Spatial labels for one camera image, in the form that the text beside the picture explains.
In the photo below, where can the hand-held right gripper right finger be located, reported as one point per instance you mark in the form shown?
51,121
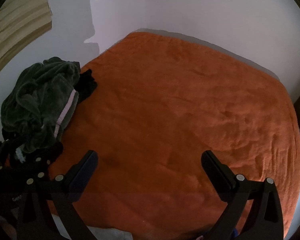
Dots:
211,172

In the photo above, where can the black cloth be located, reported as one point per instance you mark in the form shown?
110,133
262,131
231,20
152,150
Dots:
51,151

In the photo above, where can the black garment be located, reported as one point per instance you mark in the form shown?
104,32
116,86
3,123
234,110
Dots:
88,85

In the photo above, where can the white bed sheet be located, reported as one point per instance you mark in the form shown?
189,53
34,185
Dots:
115,233

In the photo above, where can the dark green fleece jacket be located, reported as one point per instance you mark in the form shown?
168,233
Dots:
37,100

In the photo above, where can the orange blanket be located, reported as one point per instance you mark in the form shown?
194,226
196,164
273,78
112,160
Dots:
177,120

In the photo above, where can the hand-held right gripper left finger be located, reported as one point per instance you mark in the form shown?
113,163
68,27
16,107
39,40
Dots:
86,172

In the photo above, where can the beige curtain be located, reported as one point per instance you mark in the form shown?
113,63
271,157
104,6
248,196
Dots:
17,25

